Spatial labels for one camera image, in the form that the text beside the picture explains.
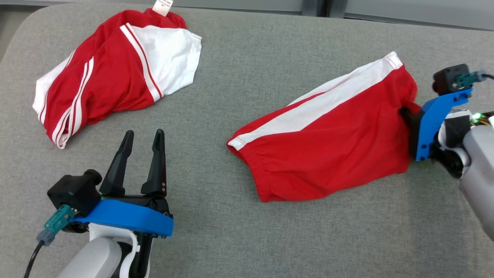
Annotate teal right cable connector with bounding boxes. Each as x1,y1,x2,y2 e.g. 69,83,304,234
456,70,488,88

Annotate grey fabric sofa cushion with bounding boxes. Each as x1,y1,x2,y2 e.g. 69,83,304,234
0,2,494,278

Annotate blue right camera bracket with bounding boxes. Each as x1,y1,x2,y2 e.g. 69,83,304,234
414,88,474,162

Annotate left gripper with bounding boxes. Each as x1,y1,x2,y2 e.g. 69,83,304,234
90,129,173,278

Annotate black left camera cable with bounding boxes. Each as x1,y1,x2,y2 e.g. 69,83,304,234
23,239,45,278

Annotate red white basketball jersey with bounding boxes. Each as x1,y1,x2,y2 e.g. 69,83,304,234
32,0,203,150

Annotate blue camera bracket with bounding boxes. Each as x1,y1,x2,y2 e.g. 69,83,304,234
414,88,474,162
72,198,174,238

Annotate grey partition post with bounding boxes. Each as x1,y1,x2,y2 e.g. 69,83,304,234
302,0,348,18

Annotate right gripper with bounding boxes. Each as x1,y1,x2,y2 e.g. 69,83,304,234
399,106,494,179

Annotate teal left cable connector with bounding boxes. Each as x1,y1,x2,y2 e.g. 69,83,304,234
36,204,76,247

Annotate blue left camera bracket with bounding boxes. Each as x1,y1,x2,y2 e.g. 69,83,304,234
72,198,174,238

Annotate teal cable connector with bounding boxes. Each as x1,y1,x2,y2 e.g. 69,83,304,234
456,70,488,88
36,204,76,247

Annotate red shorts with white stripe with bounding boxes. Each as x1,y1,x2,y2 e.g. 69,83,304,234
227,51,423,203

